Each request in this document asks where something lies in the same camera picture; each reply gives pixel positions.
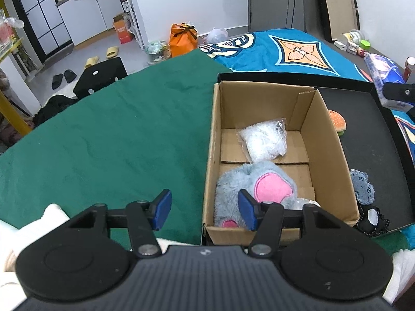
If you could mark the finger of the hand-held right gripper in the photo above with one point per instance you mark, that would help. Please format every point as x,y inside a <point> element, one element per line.
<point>400,93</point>

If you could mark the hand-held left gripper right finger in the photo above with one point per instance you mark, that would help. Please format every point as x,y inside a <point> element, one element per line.
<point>248,210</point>

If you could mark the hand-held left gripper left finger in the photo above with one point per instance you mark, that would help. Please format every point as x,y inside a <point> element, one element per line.
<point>162,209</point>

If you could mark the blue tissue packet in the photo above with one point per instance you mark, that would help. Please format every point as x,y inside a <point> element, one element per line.
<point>385,69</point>

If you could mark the grey plush paw toy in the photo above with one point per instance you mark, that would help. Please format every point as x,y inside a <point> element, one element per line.
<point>233,184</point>

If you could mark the black tray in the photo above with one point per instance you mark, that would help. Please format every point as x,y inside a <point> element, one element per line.
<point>366,142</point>

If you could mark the hamburger plush toy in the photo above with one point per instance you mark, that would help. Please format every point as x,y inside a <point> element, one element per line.
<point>337,123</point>

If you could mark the clear bag of white stuffing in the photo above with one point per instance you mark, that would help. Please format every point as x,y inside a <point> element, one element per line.
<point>264,139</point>

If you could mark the grey denim fabric toy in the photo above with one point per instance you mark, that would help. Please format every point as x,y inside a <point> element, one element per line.
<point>363,186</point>

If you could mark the brown cardboard box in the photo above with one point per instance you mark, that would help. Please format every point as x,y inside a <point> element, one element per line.
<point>259,103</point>

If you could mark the black lace fabric flower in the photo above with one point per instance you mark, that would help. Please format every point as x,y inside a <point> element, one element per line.
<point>373,220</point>

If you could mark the grey cushioned bench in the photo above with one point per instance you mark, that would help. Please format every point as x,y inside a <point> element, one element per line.
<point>343,56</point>

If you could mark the white plastic jar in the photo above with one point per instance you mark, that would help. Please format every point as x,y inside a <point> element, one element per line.
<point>354,36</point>

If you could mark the white charger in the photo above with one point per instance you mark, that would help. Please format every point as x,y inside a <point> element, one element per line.
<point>340,44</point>

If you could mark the green blanket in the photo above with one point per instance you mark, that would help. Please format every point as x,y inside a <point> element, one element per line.
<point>113,136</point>

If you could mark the white fluffy towel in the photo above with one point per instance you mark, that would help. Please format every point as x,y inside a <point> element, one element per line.
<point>55,213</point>

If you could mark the black tray lid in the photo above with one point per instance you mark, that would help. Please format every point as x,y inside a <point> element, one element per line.
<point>337,3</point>

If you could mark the blue patterned blanket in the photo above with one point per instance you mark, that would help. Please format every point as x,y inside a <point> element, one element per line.
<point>259,55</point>

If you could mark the black dice stool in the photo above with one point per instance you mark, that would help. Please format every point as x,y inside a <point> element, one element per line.
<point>103,74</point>

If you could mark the black cloth heap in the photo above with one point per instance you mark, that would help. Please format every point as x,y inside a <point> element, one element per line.
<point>55,107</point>

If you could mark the clear bag with green contents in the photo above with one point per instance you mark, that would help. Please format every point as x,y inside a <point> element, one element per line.
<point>155,50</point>

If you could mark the grey door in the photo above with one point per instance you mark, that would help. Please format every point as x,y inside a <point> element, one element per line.
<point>269,3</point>

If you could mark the black slipper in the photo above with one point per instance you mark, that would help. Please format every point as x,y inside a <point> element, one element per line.
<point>70,75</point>
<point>57,81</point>

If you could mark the yellow slipper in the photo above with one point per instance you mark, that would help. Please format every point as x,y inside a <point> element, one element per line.
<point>91,62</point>
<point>112,51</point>

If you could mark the orange bag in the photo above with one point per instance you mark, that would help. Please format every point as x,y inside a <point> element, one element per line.
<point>181,43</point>

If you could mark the white plastic bag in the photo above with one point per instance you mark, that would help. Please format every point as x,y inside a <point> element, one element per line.
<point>216,35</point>

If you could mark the white table with yellow leg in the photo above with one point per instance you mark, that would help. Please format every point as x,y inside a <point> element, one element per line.
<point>13,110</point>

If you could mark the orange cardboard box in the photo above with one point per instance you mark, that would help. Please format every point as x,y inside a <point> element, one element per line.
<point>122,32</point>

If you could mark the white storage rack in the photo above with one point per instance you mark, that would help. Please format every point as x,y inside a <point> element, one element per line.
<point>134,22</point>

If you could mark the white kitchen cabinet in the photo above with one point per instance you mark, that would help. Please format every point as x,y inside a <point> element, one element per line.
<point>84,16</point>

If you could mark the black spray bottle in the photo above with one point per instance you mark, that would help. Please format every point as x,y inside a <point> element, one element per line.
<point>123,2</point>

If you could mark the black framed glass door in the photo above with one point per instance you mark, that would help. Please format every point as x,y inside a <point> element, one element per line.
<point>45,22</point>

